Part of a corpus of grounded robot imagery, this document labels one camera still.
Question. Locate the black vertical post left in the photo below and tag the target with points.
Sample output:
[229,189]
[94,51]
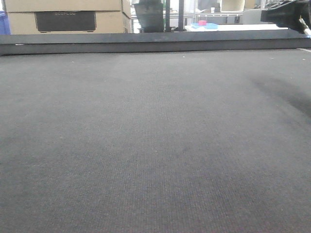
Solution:
[167,15]

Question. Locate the light blue tray background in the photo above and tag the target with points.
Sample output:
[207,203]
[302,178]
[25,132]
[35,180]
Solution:
[208,26]

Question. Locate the black vertical post right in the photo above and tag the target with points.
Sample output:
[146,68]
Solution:
[180,27]

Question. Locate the upper cardboard box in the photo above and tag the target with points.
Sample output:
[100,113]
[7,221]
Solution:
[25,9]

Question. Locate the blue bin at left edge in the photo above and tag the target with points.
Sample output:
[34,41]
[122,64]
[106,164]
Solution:
[4,24]

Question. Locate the beige cabinet background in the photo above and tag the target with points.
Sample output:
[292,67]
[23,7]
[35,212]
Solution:
[232,6]

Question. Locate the black vertical post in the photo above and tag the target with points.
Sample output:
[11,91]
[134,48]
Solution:
[180,27]
[167,15]

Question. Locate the pink box on tray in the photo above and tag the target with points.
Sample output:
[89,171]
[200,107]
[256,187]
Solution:
[202,23]

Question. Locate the dark raised table edge rail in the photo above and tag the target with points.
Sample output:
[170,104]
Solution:
[152,42]

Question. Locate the lower cardboard box black label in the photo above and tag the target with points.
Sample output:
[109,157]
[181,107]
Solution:
[69,22]

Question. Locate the white background table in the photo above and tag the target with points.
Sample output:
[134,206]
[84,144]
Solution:
[239,27]

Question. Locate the dark trash bin background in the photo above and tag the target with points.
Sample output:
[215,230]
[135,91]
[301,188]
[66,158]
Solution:
[150,15]

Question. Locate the grey office chair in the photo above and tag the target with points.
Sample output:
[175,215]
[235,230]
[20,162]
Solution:
[251,16]

